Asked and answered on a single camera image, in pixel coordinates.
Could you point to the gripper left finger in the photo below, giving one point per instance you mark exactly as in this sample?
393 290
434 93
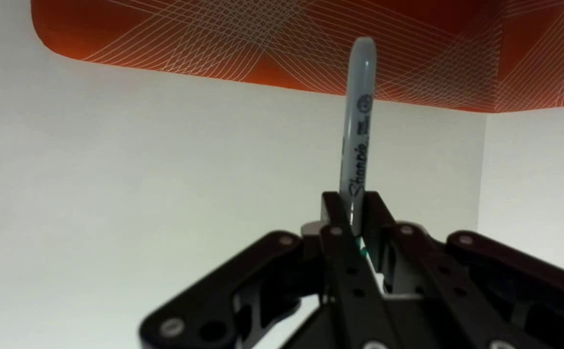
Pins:
272 281

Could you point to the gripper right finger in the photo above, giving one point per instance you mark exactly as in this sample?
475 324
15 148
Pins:
461 286

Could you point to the grey marker pen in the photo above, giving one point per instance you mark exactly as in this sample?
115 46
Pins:
358 131

